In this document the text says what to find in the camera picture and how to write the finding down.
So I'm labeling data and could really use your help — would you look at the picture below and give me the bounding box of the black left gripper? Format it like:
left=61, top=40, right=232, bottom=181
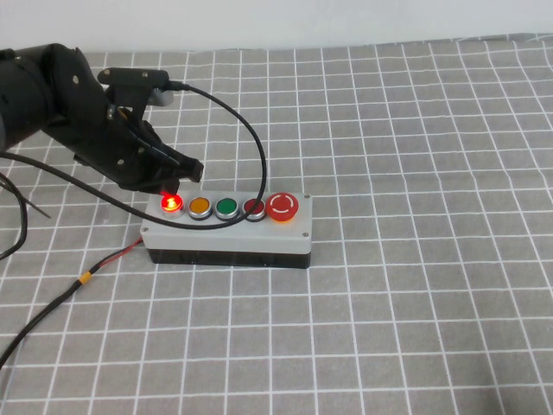
left=45, top=42, right=205, bottom=195

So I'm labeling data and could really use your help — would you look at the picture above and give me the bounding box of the yellow push button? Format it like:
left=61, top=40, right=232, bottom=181
left=188, top=195, right=213, bottom=222

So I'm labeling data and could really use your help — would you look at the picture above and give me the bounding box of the green push button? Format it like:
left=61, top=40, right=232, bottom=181
left=214, top=196, right=240, bottom=222

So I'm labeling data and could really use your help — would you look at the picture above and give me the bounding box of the grey and black button box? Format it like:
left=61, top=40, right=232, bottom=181
left=141, top=189, right=313, bottom=270

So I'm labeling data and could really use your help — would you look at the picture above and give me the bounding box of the dark red push button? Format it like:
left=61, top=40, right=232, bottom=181
left=241, top=197, right=267, bottom=223

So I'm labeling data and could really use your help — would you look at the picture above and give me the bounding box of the red emergency stop button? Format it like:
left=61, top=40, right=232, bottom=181
left=265, top=192, right=299, bottom=224

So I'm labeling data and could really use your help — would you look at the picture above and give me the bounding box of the red indicator light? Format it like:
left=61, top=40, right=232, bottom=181
left=160, top=192, right=185, bottom=220

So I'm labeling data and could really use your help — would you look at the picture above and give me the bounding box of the grey white-grid tablecloth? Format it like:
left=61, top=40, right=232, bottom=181
left=0, top=33, right=553, bottom=415

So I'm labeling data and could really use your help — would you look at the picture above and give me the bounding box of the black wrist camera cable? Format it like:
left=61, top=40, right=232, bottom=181
left=0, top=80, right=268, bottom=229

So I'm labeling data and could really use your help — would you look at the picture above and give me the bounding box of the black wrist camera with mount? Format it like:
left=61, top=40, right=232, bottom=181
left=97, top=67, right=176, bottom=123

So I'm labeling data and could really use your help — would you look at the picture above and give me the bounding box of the red-black power cable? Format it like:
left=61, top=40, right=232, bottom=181
left=0, top=236, right=146, bottom=371

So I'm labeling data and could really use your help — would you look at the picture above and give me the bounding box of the thin black wire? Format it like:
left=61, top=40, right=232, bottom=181
left=0, top=176, right=52, bottom=220

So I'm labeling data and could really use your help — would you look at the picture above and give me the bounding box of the thick black cable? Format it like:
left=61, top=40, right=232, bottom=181
left=0, top=172, right=29, bottom=260

